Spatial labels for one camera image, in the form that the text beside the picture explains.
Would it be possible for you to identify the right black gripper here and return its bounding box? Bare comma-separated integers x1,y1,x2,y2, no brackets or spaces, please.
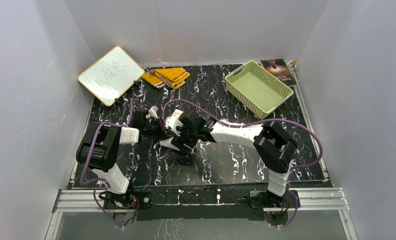
171,122,199,154

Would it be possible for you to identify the orange towel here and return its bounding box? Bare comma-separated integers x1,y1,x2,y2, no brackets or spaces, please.
141,67,190,90

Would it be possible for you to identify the wood framed whiteboard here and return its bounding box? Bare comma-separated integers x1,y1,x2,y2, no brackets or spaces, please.
77,45,145,107

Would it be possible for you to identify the green plastic basket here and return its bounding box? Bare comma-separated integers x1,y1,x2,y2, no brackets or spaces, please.
224,60,294,120

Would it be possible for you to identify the white towel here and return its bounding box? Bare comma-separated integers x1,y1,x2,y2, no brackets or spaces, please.
159,129,182,152

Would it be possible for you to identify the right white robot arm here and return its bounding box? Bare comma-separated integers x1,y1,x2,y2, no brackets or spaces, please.
165,110,298,208

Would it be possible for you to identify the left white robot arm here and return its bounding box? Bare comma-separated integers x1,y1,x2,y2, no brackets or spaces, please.
75,106,164,208

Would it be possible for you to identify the dark book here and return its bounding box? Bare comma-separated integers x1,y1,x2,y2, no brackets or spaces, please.
260,58,297,87

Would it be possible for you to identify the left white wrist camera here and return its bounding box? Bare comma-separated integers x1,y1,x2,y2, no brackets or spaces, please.
146,105,159,119

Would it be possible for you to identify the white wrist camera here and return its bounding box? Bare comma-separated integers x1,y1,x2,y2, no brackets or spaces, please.
165,109,184,136
146,105,159,119

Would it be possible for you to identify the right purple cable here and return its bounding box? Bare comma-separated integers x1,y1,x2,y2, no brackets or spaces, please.
161,98,324,229

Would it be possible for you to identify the purple cable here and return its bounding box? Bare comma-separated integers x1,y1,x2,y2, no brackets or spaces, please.
161,98,324,229
79,97,139,229

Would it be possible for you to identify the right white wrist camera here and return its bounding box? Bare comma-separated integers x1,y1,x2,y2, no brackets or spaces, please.
165,109,184,136

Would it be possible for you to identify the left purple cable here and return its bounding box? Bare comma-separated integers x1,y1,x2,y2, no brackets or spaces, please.
79,97,139,229

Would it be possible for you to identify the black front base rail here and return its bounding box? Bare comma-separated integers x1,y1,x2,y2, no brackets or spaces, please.
133,183,267,221

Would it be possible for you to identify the aluminium frame rail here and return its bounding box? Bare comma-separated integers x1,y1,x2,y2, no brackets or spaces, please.
53,187,349,213

